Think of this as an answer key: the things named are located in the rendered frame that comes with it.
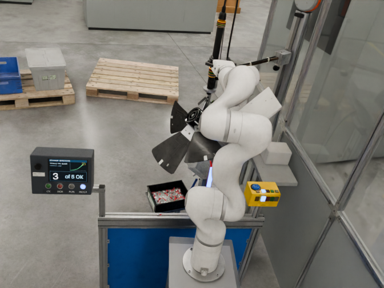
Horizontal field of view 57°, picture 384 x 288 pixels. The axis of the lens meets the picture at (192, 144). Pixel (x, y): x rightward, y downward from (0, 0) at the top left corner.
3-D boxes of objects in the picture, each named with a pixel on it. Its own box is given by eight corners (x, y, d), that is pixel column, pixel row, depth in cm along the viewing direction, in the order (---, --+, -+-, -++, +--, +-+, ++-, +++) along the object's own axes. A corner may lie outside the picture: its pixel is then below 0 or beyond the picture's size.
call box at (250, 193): (270, 195, 195) (275, 181, 189) (276, 208, 187) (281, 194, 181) (242, 195, 193) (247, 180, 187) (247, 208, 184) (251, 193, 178)
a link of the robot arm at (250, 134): (203, 199, 144) (242, 204, 144) (201, 224, 135) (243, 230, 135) (224, 100, 109) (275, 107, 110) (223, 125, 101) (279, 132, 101)
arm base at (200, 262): (225, 285, 148) (233, 257, 138) (180, 279, 148) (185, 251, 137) (224, 248, 164) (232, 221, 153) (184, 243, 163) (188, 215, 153)
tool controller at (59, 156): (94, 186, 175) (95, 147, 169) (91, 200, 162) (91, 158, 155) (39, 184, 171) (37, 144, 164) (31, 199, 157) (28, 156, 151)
